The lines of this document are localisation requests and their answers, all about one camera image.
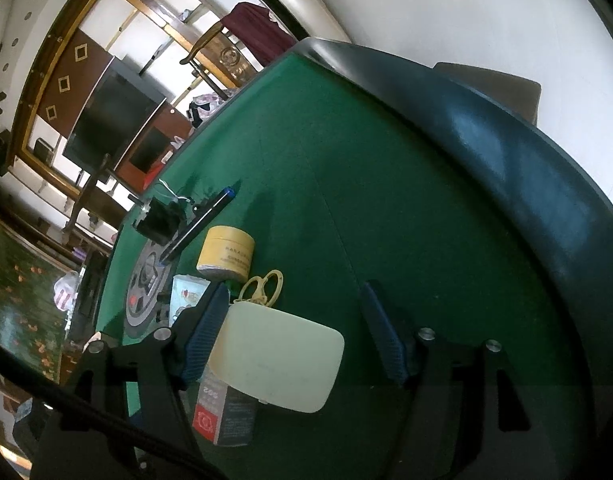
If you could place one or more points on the maroon shirt on chair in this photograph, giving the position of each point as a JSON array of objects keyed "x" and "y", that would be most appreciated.
[{"x": 255, "y": 28}]

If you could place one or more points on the green floral painting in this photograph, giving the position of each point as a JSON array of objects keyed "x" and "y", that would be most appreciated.
[{"x": 31, "y": 326}]

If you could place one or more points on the black flat television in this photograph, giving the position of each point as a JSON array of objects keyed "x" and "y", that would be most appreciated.
[{"x": 118, "y": 108}]

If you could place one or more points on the wooden chair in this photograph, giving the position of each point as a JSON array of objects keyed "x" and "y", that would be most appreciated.
[{"x": 219, "y": 61}]

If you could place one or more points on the black pen blue cap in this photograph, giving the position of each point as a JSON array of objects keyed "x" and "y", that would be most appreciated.
[{"x": 204, "y": 215}]

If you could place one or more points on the cream rounded square case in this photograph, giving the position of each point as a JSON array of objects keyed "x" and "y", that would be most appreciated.
[{"x": 277, "y": 357}]

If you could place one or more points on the yellow scissors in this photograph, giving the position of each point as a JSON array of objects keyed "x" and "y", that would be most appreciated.
[{"x": 263, "y": 290}]

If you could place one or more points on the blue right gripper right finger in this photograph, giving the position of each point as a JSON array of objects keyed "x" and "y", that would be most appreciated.
[{"x": 391, "y": 350}]

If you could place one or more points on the black stepper motor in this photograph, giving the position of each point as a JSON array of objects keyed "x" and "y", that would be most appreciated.
[{"x": 159, "y": 221}]

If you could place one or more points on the light blue cartoon tissue pack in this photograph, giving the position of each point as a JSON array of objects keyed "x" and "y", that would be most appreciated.
[{"x": 186, "y": 292}]

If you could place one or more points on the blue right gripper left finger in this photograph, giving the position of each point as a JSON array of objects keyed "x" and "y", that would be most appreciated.
[{"x": 201, "y": 325}]

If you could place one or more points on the round grey black coaster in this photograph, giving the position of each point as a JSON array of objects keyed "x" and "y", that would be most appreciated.
[{"x": 147, "y": 299}]

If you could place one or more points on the wooden wall cabinet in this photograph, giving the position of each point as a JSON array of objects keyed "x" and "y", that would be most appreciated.
[{"x": 150, "y": 36}]

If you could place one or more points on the brown cardboard panel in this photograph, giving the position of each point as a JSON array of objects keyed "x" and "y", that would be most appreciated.
[{"x": 518, "y": 94}]

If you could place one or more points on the grey red product box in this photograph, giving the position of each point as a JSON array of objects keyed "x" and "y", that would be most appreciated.
[{"x": 223, "y": 415}]

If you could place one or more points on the yellow lidded jar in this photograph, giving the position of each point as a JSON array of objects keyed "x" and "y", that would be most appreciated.
[{"x": 226, "y": 254}]

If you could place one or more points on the dark padded table rim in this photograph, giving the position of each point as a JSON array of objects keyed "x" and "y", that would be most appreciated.
[{"x": 554, "y": 204}]

